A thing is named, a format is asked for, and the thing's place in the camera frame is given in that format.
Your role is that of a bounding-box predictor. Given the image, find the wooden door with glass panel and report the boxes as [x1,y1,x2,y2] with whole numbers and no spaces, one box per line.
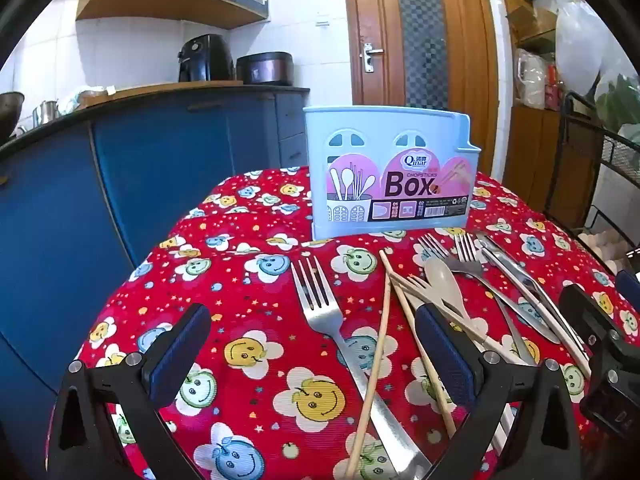
[342,0,501,176]

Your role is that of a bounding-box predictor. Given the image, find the blue kitchen base cabinet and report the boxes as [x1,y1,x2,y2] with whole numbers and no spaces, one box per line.
[0,85,312,441]

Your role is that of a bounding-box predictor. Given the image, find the steel kettle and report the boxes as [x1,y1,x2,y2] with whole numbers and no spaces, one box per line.
[32,100,58,126]

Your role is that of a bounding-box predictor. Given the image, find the beige plastic spoon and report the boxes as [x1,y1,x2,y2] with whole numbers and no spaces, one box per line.
[424,257,488,348]

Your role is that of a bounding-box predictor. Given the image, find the bag of green vegetables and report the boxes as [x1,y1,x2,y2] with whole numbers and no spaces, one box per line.
[595,75,640,136]

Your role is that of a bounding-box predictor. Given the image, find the large steel fork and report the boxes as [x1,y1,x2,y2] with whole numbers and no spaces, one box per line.
[291,255,433,480]

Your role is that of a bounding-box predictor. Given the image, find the beige plastic fork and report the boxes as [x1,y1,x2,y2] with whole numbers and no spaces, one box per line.
[406,274,438,311]

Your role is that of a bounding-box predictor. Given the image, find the dark rice cooker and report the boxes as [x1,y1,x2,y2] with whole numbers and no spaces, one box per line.
[236,52,293,86]

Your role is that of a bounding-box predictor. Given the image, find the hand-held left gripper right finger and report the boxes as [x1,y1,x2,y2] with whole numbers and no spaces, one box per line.
[414,303,583,480]

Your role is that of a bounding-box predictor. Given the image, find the pile of eggs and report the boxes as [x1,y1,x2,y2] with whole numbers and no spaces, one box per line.
[582,227,640,273]

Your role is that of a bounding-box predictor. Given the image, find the red packets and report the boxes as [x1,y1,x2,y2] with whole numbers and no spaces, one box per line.
[545,62,563,111]

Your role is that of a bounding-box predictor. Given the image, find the light blue utensil box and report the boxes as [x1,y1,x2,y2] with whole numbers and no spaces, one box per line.
[304,106,482,241]

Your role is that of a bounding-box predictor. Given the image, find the white jug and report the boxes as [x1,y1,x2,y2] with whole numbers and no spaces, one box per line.
[515,49,547,109]

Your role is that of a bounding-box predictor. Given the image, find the wooden chopstick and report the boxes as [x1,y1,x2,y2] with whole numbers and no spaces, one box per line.
[345,272,393,480]
[378,249,458,438]

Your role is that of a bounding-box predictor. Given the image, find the white kitchenware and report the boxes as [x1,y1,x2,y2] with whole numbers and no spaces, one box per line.
[57,87,116,113]

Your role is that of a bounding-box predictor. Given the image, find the small steel fork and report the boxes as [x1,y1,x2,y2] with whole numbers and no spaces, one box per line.
[454,233,536,361]
[417,233,538,366]

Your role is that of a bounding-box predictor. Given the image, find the black air fryer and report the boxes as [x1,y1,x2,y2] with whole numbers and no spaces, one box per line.
[178,34,236,82]

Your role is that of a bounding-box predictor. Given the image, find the white plastic bag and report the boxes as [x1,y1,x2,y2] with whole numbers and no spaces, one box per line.
[555,0,640,126]

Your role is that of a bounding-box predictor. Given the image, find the black metal rack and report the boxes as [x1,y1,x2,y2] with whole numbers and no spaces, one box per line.
[542,91,640,261]

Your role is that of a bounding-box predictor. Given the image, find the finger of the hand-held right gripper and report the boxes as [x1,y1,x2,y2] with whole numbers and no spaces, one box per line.
[616,269,640,311]
[559,283,624,362]

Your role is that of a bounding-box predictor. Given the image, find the red smiley flower tablecloth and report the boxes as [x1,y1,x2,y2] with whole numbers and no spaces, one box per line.
[47,165,640,480]

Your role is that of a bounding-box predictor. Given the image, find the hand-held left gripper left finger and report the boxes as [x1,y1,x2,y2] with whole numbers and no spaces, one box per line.
[47,304,213,480]

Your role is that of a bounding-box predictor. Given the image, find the silver door handle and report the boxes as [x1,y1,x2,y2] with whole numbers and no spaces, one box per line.
[361,42,385,73]

